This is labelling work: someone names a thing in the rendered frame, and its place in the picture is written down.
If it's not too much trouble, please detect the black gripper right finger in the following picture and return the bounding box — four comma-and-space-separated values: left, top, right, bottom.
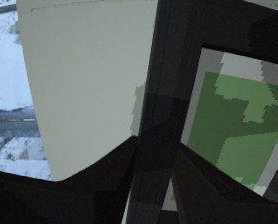
171, 143, 278, 224

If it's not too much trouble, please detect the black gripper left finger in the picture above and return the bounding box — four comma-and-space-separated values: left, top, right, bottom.
0, 136, 139, 224

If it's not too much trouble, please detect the dark grey flat board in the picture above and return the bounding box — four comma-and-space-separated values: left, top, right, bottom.
15, 0, 158, 181

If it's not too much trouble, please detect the black picture frame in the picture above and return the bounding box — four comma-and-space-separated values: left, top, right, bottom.
126, 0, 278, 224

